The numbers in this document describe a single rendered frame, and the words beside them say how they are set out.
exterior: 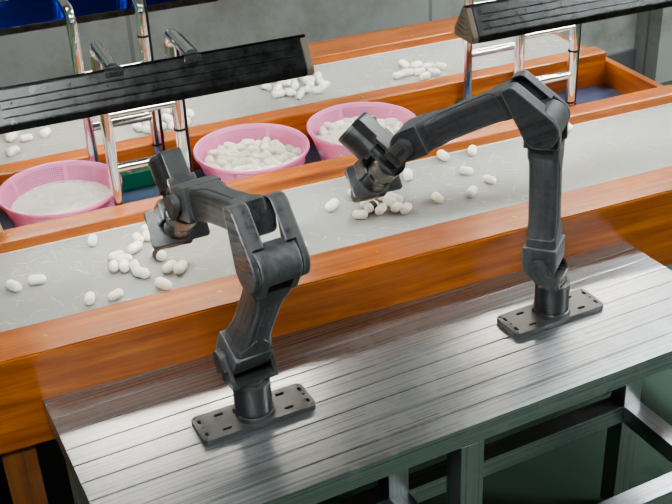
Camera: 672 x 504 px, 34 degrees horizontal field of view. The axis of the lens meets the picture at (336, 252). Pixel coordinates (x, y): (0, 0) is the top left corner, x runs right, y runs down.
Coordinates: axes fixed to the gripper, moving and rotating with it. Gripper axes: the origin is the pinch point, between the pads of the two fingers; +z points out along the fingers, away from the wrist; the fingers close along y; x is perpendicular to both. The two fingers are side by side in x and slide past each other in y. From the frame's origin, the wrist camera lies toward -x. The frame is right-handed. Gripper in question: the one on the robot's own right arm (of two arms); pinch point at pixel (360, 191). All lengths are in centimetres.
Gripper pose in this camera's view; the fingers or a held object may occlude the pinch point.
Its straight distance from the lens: 218.9
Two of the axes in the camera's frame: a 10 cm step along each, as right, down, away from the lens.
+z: -2.6, 2.3, 9.4
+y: -9.2, 2.4, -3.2
